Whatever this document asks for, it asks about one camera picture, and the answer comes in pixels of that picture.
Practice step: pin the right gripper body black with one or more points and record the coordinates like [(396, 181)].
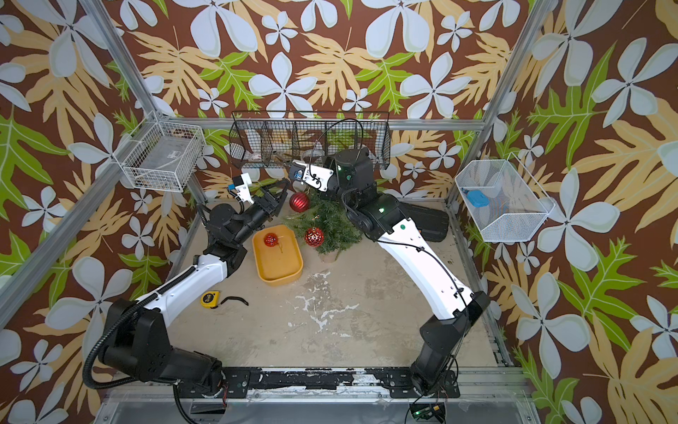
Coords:
[(335, 189)]

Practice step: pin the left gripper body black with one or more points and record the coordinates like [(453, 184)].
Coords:
[(268, 208)]

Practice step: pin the dark red ribbed ball ornament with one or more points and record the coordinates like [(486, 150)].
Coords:
[(299, 202)]

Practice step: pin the red grid-textured ball ornament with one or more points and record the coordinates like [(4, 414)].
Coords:
[(271, 239)]

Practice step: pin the large red glitter ball ornament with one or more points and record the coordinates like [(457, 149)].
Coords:
[(314, 237)]

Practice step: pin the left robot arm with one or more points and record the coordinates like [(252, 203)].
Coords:
[(135, 342)]

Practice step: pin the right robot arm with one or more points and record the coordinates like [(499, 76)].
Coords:
[(348, 178)]

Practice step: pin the small green christmas tree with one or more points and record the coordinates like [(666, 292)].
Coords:
[(340, 234)]

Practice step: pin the yellow plastic tray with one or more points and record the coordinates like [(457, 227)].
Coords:
[(279, 265)]

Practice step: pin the black plastic tool case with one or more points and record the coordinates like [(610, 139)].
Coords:
[(432, 224)]

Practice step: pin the yellow tape measure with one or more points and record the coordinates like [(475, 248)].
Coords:
[(214, 299)]

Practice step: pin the blue object in basket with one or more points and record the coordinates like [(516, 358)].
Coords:
[(477, 198)]

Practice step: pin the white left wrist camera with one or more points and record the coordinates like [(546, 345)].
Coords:
[(240, 188)]

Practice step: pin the black wire wall basket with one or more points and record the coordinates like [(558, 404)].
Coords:
[(277, 142)]

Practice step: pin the aluminium frame post left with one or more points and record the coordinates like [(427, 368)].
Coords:
[(152, 114)]

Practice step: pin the aluminium frame post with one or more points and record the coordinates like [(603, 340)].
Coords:
[(152, 114), (518, 58)]

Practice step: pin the white wire basket left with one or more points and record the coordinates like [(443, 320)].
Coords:
[(160, 154)]

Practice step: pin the white wire basket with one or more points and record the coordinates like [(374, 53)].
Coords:
[(519, 205), (160, 154)]

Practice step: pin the white wire basket right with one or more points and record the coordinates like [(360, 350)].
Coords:
[(519, 205)]

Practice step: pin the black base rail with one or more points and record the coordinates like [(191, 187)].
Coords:
[(241, 382)]

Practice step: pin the aluminium frame post right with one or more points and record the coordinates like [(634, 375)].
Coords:
[(518, 58)]

